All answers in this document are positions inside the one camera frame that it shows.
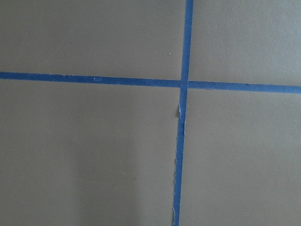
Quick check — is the blue tape strip lengthwise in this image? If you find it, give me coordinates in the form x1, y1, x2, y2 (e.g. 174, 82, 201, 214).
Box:
172, 0, 194, 226

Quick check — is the blue tape strip crosswise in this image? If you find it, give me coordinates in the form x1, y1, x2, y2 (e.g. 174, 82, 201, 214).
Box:
0, 72, 301, 94

